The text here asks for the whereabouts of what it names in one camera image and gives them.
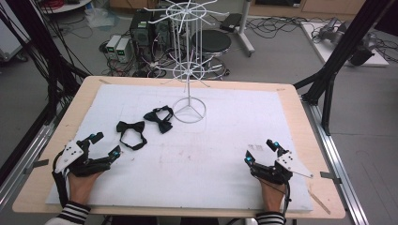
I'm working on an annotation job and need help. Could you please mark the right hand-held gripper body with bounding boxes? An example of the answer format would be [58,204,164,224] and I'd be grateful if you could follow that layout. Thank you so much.
[249,149,314,186]

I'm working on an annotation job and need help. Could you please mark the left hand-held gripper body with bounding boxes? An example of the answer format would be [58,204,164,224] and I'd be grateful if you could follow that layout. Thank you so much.
[54,139,113,178]

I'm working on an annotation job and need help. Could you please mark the black bow tie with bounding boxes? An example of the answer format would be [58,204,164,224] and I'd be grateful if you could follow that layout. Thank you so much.
[115,120,148,152]
[143,105,175,135]

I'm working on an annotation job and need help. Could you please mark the white wire display rack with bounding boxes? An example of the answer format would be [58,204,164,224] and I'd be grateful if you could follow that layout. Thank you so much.
[143,0,231,125]

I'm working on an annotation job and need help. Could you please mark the person's left hand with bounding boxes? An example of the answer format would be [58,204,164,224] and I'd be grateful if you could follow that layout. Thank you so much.
[67,170,105,208]

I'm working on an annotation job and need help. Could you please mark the person's right hand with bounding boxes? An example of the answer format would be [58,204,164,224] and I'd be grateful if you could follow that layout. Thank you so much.
[257,177,287,214]

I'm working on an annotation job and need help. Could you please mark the grey metal clip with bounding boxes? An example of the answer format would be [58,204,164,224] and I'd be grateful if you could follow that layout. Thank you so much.
[319,171,343,185]
[23,158,51,175]

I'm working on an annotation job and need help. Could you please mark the white foam mat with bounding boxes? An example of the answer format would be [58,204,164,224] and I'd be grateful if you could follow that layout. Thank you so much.
[45,83,314,214]

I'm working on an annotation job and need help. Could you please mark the thin wooden stick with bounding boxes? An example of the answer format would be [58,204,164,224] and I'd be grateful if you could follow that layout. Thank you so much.
[307,188,332,216]

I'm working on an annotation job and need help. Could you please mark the white bench power supply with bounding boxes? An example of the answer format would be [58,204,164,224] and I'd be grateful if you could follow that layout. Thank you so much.
[115,37,134,65]
[105,34,122,61]

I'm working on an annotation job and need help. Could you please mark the white floor platform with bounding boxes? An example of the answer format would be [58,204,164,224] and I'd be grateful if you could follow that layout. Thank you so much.
[299,21,390,68]

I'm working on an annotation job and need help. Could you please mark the white metal stand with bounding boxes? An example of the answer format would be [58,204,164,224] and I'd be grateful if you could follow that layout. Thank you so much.
[234,0,256,58]

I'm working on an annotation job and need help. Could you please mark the black computer tower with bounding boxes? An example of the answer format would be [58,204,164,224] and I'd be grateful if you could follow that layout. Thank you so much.
[129,8,158,63]

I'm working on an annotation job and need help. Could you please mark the clear plastic bag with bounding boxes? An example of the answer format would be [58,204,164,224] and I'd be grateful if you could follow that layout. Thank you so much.
[84,7,120,31]

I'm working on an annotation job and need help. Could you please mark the black round stool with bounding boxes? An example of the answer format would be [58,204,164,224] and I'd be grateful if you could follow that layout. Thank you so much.
[191,29,233,81]

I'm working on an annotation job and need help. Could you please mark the white cabinet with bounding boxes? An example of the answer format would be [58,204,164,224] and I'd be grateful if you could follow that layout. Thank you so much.
[0,8,31,62]

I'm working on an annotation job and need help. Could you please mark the black flat box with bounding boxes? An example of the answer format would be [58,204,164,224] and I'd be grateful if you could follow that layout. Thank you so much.
[219,12,244,34]

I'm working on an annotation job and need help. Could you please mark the round white table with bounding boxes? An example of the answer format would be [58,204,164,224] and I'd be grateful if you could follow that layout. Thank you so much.
[38,0,94,15]

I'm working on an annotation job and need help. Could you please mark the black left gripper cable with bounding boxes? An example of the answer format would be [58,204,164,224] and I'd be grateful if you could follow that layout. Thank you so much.
[51,151,70,208]

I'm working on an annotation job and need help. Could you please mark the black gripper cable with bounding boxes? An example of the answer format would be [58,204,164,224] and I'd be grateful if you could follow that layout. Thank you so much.
[51,151,70,208]
[283,182,293,221]

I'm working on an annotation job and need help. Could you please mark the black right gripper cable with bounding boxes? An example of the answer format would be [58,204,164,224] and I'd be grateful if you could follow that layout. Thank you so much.
[283,182,293,221]

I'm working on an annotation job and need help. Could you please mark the aluminium rail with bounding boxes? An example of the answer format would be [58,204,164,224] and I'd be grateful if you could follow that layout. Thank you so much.
[300,96,371,225]
[0,102,69,211]

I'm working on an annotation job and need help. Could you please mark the black metal frame strut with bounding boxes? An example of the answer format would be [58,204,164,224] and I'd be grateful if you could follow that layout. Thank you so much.
[0,0,92,187]
[293,0,398,137]

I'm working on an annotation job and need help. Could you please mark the black floor cable bundle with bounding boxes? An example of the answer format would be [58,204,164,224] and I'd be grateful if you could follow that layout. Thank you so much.
[246,15,315,40]

